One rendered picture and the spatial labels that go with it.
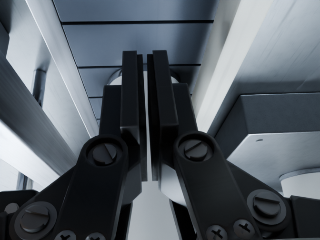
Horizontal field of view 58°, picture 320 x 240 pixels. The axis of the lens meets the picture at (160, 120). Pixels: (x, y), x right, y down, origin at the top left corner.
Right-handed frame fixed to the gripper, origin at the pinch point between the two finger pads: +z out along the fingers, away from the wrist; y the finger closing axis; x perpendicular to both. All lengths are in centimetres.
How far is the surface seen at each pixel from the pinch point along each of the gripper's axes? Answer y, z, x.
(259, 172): 18.5, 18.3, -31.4
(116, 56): -1.6, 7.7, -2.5
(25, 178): -9.3, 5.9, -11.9
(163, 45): 1.2, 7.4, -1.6
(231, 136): 11.0, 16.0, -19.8
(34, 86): -9.6, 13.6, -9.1
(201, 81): 3.1, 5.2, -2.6
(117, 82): -1.6, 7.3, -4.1
